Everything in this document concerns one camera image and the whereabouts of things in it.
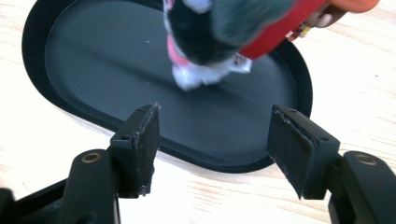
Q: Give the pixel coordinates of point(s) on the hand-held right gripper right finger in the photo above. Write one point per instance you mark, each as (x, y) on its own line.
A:
(295, 152)

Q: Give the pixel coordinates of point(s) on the black key rack with tray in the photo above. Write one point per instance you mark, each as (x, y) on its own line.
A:
(124, 71)

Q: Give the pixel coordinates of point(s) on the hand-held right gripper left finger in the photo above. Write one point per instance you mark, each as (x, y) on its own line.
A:
(140, 149)

